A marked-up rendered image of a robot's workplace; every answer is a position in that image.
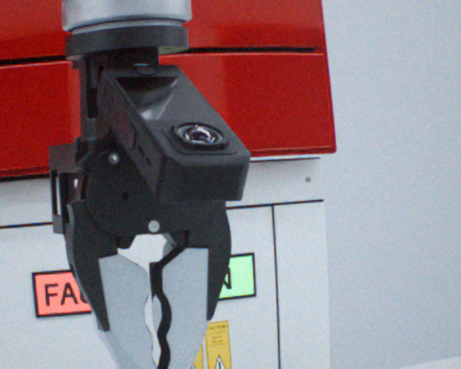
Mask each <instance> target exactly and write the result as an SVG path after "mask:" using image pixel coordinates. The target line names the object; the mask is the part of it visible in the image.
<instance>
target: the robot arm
mask: <svg viewBox="0 0 461 369"><path fill-rule="evenodd" d="M61 9H62V18H61V21H62V28H63V29H64V30H65V31H66V32H67V33H71V34H73V35H71V36H68V37H65V38H64V39H65V59H66V60H71V61H73V66H72V70H77V69H79V72H80V83H79V86H80V99H81V106H80V113H81V127H82V136H75V138H74V141H73V143H70V144H62V145H53V146H48V148H49V162H50V164H49V177H50V190H51V204H52V219H53V233H55V234H64V241H65V247H66V255H67V260H68V264H69V269H70V272H71V274H72V277H73V279H74V281H75V283H76V285H77V286H78V288H79V289H80V291H81V293H82V294H83V297H84V298H85V299H86V301H87V303H88V305H89V306H90V308H91V310H92V321H93V326H94V330H95V331H96V332H97V335H98V336H99V338H100V339H101V340H102V341H103V342H104V344H105V345H106V346H107V348H108V351H109V354H110V356H111V358H112V359H113V360H114V362H115V364H116V366H117V368H118V369H191V367H192V364H193V362H194V360H195V357H196V355H197V354H198V352H199V350H200V347H201V345H203V342H204V339H205V336H206V331H207V328H208V325H209V321H211V320H212V318H213V316H214V312H215V309H216V306H217V303H218V300H220V296H221V293H222V290H223V287H224V283H225V279H226V276H227V274H228V270H229V266H230V260H231V229H230V223H229V219H228V216H227V211H226V202H237V201H242V197H243V192H244V187H245V183H246V179H247V173H248V169H249V164H250V160H251V155H252V154H251V153H250V151H249V150H248V149H247V148H246V146H245V145H244V144H243V143H242V141H241V140H240V139H239V138H237V136H236V135H235V134H234V133H233V130H232V129H231V128H230V127H229V125H228V124H227V123H226V122H225V120H224V119H223V118H221V117H220V115H219V114H218V113H217V112H216V110H215V109H214V108H213V107H212V105H211V104H210V103H209V102H208V101H207V99H206V98H205V97H204V95H203V94H201V93H200V92H199V90H198V89H197V88H196V87H195V86H194V85H193V84H192V83H191V81H190V80H189V79H188V78H187V77H186V75H185V74H184V73H183V72H182V70H181V69H179V68H178V67H177V66H176V65H171V64H159V61H158V55H159V54H167V53H174V52H180V51H183V50H187V49H189V43H188V29H187V27H185V26H182V24H183V23H187V22H188V21H189V20H190V19H191V5H190V0H62V4H61ZM56 169H58V176H59V190H60V203H61V214H59V211H58V195H57V182H56ZM145 234H151V235H158V234H161V235H162V236H163V237H164V238H165V239H166V240H168V241H166V242H165V243H164V246H163V249H162V255H161V259H160V260H159V261H158V263H157V264H156V265H155V266H154V268H153V289H154V292H155V294H156V295H155V297H154V298H153V302H152V322H153V328H155V332H156V335H157V337H158V343H159V346H160V355H159V360H158V367H156V365H155V362H154V360H153V357H152V351H153V347H154V337H153V334H152V333H150V331H149V329H148V327H147V325H146V323H145V313H144V308H145V305H146V303H147V300H148V297H149V293H150V289H149V277H148V272H146V270H145V269H144V268H142V267H140V266H139V265H137V263H135V262H133V261H132V260H130V259H128V258H124V257H123V256H121V255H118V250H117V249H119V250H128V249H131V247H132V244H133V242H134V240H135V238H136V236H137V235H145Z"/></svg>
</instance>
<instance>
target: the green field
mask: <svg viewBox="0 0 461 369"><path fill-rule="evenodd" d="M246 294H254V287H253V271H252V256H250V257H241V258H230V266H229V270H228V274H227V276H226V279H225V283H224V287H223V290H222V293H221V296H220V297H228V296H236V295H246Z"/></svg>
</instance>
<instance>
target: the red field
mask: <svg viewBox="0 0 461 369"><path fill-rule="evenodd" d="M36 286H37V299H38V313H39V314H43V313H60V312H68V311H77V310H78V311H86V310H91V308H90V306H89V305H88V303H87V301H86V299H85V298H84V297H83V294H82V293H81V291H80V289H79V288H78V286H77V285H76V283H75V281H74V279H73V277H72V274H71V273H70V274H60V275H59V274H52V275H41V276H36Z"/></svg>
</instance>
